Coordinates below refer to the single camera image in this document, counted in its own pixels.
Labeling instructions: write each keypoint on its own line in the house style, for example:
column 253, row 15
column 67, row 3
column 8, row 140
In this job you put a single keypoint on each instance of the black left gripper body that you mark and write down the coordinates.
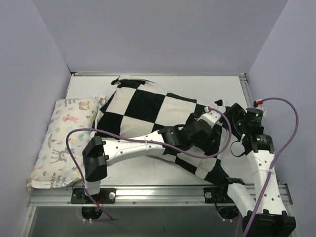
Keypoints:
column 207, row 134

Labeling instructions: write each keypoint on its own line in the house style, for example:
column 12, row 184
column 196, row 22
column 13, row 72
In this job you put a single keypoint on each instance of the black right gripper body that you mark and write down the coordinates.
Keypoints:
column 233, row 114

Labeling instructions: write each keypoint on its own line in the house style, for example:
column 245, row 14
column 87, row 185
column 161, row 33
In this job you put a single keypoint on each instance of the black white checkered pillowcase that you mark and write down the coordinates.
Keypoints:
column 139, row 107

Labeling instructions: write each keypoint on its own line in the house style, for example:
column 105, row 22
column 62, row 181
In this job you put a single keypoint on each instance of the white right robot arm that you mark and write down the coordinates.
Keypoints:
column 265, row 214

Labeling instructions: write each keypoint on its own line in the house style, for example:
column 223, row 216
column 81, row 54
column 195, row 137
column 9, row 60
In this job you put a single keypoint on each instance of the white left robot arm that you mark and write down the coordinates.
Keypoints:
column 100, row 153

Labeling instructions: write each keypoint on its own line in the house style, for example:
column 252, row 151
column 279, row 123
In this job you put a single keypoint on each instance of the floral print pillow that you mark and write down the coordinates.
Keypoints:
column 59, row 160

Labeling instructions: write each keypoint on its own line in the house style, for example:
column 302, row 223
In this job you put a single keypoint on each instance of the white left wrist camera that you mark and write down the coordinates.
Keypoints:
column 210, row 116

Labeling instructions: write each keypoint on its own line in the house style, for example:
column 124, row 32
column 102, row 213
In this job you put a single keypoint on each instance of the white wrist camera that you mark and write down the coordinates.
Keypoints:
column 258, row 104
column 210, row 116

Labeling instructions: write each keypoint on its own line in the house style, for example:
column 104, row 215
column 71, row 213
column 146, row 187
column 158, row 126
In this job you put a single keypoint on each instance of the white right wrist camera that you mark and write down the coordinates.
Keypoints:
column 258, row 104

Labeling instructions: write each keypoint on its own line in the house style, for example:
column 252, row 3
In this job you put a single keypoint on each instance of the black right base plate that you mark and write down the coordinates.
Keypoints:
column 216, row 195

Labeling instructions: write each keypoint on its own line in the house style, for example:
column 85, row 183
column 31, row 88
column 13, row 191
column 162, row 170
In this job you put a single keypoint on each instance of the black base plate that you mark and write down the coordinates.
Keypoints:
column 105, row 196
column 216, row 195

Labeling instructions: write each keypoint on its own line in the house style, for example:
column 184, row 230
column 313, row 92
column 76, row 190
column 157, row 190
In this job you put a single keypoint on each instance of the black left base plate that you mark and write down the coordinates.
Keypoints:
column 105, row 196

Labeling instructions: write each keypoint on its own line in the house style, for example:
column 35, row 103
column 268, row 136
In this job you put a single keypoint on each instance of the aluminium back rail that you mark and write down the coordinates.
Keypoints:
column 89, row 74

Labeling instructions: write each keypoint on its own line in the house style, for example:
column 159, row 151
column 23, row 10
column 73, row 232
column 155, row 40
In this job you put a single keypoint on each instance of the aluminium front rail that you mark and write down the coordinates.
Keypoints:
column 126, row 196

